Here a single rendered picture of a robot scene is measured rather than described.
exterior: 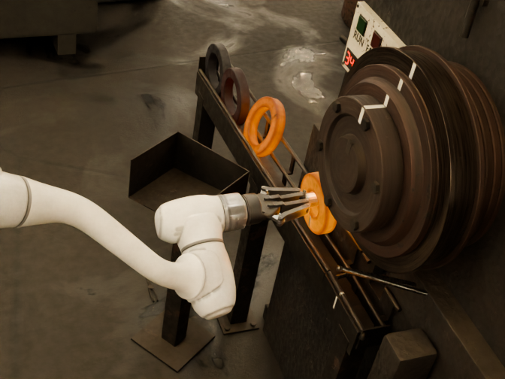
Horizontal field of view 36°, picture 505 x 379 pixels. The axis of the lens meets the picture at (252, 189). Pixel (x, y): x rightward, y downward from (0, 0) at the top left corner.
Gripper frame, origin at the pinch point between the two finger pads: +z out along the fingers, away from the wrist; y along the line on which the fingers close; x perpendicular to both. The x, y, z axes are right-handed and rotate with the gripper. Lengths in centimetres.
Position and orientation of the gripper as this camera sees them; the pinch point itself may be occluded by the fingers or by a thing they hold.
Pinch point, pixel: (319, 198)
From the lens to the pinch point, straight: 192.4
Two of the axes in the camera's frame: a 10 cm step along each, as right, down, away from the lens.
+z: 9.4, -1.4, 3.2
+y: 3.4, 6.3, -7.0
